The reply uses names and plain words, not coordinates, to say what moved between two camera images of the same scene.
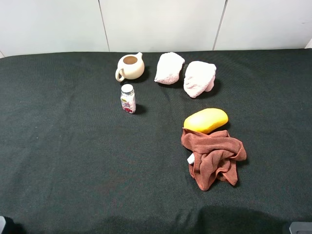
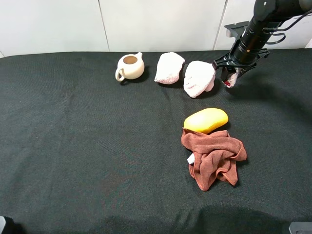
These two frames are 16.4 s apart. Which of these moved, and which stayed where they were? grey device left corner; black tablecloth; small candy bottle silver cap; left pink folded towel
Moved: small candy bottle silver cap
Stayed: black tablecloth; grey device left corner; left pink folded towel
